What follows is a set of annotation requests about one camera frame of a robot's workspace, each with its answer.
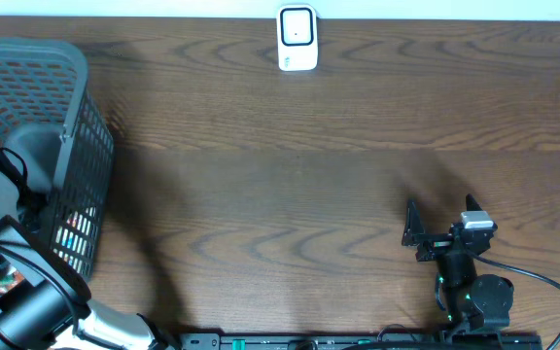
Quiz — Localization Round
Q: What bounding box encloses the orange snack packet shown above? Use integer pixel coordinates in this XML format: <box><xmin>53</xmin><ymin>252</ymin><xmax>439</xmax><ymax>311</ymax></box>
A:
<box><xmin>0</xmin><ymin>270</ymin><xmax>24</xmax><ymax>296</ymax></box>

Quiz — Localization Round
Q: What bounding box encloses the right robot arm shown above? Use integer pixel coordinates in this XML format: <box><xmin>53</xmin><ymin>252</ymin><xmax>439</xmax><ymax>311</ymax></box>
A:
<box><xmin>402</xmin><ymin>194</ymin><xmax>514</xmax><ymax>342</ymax></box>

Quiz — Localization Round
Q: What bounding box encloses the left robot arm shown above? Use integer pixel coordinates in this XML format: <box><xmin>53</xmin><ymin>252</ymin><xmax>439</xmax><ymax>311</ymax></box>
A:
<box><xmin>0</xmin><ymin>147</ymin><xmax>182</xmax><ymax>349</ymax></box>

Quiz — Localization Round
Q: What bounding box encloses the white barcode scanner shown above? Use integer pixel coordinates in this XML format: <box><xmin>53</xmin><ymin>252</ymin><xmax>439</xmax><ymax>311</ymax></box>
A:
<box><xmin>276</xmin><ymin>4</ymin><xmax>319</xmax><ymax>72</ymax></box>

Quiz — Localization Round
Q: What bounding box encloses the grey plastic shopping basket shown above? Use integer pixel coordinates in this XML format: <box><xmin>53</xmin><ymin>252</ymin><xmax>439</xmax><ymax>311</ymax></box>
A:
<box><xmin>0</xmin><ymin>38</ymin><xmax>114</xmax><ymax>280</ymax></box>

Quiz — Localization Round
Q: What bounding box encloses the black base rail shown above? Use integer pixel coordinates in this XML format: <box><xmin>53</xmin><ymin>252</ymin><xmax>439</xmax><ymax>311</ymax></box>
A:
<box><xmin>178</xmin><ymin>329</ymin><xmax>543</xmax><ymax>350</ymax></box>

